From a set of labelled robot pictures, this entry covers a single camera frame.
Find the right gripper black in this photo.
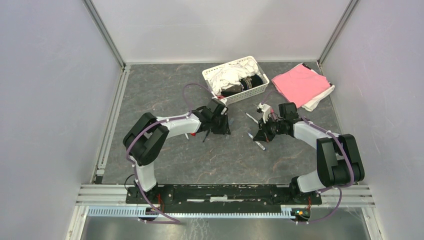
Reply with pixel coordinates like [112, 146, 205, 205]
[253, 115, 286, 143]

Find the white plastic basket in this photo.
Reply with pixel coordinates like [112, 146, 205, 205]
[202, 56, 270, 105]

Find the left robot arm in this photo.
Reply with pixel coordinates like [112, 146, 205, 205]
[122, 98, 231, 204]

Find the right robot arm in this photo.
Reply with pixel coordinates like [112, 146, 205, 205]
[253, 102, 365, 204]

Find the black pen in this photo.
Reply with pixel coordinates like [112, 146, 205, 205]
[202, 129, 210, 143]

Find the white cloth in basket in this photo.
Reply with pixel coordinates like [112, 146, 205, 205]
[206, 60, 259, 96]

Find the black cloth in basket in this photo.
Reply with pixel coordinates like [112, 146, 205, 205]
[221, 74, 264, 98]

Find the white folded cloth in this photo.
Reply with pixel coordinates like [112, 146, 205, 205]
[292, 63, 335, 112]

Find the pink folded cloth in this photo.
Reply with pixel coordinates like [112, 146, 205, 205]
[271, 63, 335, 112]

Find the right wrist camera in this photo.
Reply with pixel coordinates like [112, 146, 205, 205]
[257, 102, 272, 123]

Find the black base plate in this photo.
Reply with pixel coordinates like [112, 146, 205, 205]
[125, 184, 322, 214]

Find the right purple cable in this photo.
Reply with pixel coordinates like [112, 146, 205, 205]
[260, 90, 356, 225]

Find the slotted cable duct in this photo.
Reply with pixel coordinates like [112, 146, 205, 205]
[87, 205, 296, 220]

